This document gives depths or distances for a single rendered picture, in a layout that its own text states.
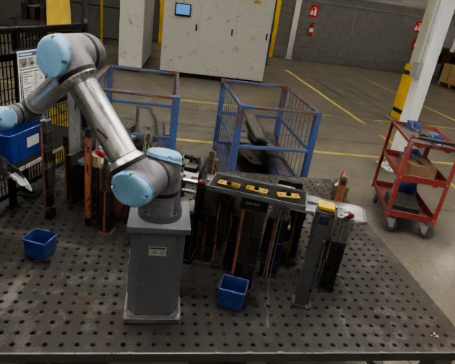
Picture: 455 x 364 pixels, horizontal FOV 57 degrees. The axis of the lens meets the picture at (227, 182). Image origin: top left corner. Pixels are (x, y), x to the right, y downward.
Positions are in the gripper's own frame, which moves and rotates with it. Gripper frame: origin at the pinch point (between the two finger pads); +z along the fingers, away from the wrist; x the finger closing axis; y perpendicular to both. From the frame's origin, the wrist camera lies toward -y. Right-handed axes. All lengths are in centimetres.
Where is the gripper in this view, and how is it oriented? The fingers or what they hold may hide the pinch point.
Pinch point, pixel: (11, 196)
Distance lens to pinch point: 175.1
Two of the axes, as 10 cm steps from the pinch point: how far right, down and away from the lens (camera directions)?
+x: 9.5, -2.7, 1.7
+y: 2.5, 3.3, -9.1
